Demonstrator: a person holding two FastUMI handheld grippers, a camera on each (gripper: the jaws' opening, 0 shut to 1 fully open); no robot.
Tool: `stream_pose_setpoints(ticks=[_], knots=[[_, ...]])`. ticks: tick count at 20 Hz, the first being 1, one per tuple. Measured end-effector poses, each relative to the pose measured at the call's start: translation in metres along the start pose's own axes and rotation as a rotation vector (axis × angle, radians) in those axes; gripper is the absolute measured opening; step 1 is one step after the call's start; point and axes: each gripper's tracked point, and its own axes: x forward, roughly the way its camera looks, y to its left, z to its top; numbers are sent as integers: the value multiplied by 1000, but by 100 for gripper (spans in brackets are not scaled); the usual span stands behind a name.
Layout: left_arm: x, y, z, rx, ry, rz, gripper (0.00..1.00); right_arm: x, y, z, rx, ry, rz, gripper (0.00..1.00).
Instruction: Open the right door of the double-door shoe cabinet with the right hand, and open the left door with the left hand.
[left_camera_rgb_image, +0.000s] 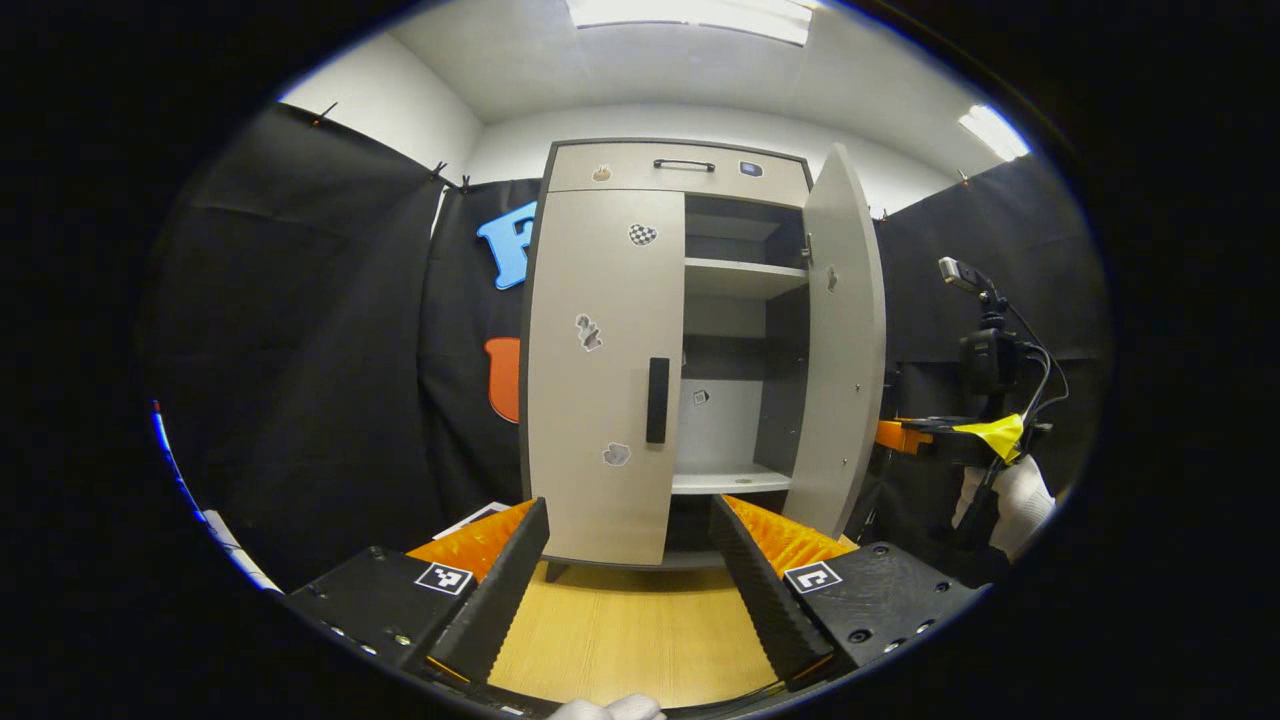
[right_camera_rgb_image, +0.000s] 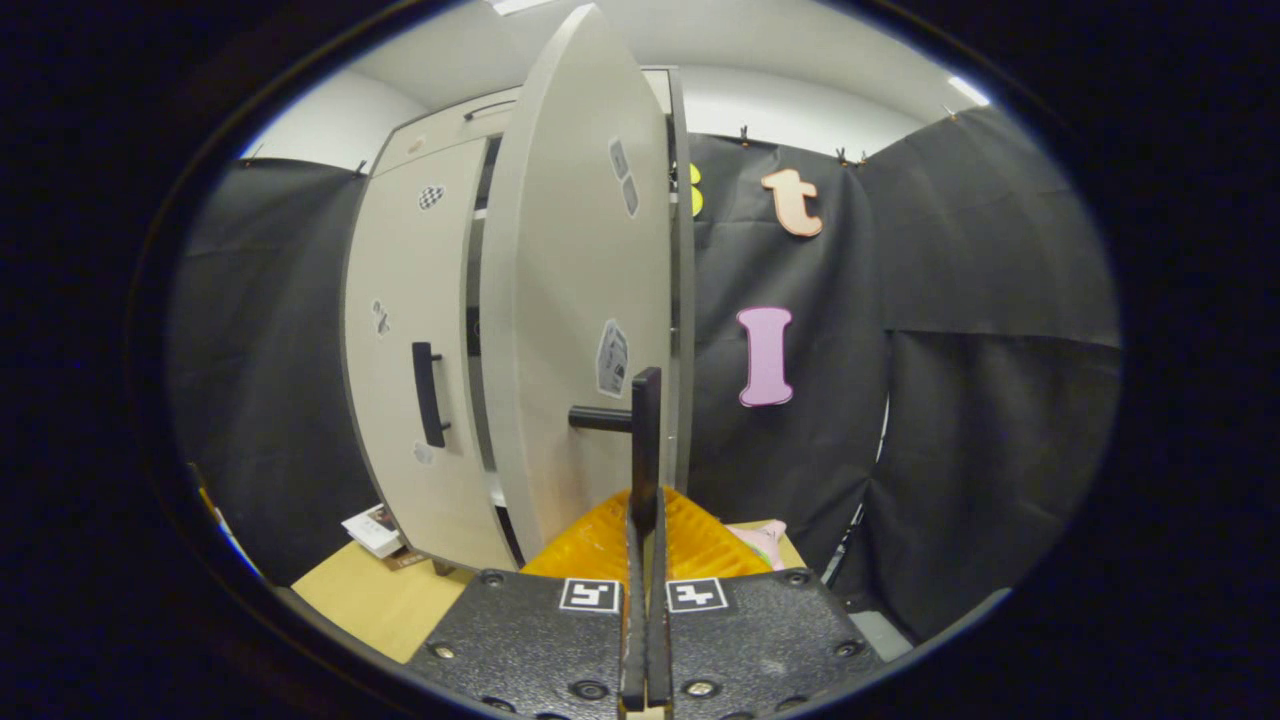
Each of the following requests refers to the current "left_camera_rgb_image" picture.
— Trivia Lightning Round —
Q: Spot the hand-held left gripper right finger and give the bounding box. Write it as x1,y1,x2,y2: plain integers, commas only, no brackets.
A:
708,494,991,691

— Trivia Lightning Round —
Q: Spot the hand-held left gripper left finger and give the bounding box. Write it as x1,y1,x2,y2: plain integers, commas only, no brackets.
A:
285,497,551,691

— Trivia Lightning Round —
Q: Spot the grey shoe cabinet door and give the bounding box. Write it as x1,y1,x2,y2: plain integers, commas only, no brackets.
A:
782,142,889,541
524,188,687,567

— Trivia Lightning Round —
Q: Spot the grey double-door shoe cabinet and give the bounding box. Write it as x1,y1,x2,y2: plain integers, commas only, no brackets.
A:
518,138,889,573

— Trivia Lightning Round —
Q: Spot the black door handle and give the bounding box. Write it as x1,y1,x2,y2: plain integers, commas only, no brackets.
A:
645,357,671,445

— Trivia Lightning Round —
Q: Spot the grey cabinet shelf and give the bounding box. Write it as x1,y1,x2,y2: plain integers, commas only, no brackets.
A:
685,257,809,301
670,463,794,496

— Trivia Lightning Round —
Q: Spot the grey cabinet drawer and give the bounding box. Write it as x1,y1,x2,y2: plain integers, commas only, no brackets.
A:
546,143,813,209

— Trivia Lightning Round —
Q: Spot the white leaflet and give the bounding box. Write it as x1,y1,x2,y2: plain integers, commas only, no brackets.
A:
433,500,513,541

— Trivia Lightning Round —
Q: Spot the small ceiling light panel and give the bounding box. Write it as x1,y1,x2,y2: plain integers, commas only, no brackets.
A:
958,104,1031,163

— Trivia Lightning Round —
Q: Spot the black backdrop cloth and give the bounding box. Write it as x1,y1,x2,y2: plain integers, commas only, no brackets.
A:
140,100,1111,591

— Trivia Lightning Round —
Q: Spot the large ceiling light panel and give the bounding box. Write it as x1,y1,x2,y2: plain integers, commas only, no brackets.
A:
565,0,813,46

